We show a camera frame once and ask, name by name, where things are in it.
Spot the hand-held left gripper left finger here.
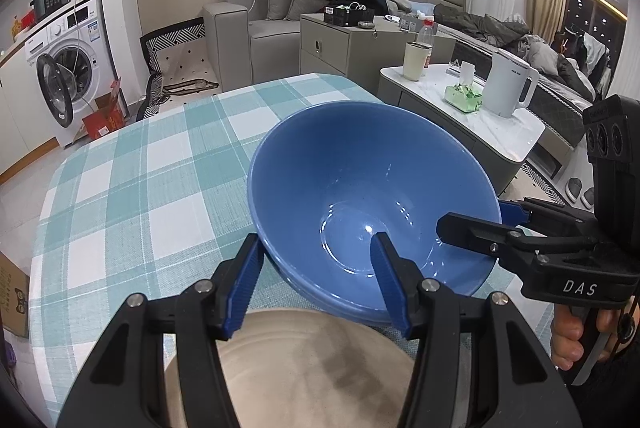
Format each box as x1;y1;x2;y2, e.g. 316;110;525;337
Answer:
56;233;266;428

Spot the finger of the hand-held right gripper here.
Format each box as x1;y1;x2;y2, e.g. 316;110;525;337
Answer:
496;197;598;234
436;212;596;276

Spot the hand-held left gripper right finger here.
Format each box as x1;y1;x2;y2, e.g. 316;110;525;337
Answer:
369;232;583;428

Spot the light blue bowl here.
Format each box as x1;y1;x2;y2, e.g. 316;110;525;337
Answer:
272;258;416;328

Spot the cream round plate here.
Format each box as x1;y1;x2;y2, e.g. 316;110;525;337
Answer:
162;308;473;428

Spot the person's right forearm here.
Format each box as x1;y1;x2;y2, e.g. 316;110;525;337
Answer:
565;343;640;428

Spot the person's right hand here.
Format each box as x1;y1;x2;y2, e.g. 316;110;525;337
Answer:
550;302;632;372

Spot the round patterned floor rug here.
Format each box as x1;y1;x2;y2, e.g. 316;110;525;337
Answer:
502;160;571;209

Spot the green tissue pack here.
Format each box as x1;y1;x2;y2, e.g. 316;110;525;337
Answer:
444;61;483;114

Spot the white electric kettle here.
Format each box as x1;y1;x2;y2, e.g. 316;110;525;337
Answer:
482;48;541;119

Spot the white marble coffee table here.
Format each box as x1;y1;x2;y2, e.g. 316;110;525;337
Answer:
377;63;547;196

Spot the teal checked tablecloth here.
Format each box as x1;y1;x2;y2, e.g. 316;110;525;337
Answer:
27;73;521;428

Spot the cream tumbler cup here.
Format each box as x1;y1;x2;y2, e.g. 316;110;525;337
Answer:
402;41;432;82

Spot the dark window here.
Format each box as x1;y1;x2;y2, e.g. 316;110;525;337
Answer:
562;0;631;59

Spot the bed with piled clothes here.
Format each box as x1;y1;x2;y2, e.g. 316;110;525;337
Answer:
432;0;608;149

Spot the clear plastic bottle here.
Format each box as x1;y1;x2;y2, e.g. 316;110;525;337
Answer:
417;19;437;69

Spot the red cardboard box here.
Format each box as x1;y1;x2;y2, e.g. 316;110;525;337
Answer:
81;78;126;140

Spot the brown cardboard box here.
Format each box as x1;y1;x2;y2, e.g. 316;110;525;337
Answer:
0;250;31;339

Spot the grey bedside cabinet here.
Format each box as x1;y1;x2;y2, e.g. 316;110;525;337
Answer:
299;13;457;86

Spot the black white patterned rug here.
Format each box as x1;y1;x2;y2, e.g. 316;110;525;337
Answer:
139;22;221;121

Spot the grey sofa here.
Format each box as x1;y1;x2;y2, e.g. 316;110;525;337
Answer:
202;0;468;94

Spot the black storage box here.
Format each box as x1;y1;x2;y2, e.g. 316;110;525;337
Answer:
322;3;375;27

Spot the white kitchen base cabinet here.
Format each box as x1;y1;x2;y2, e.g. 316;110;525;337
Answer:
0;48;66;179

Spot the white washing machine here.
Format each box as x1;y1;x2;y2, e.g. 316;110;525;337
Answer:
25;0;121;149

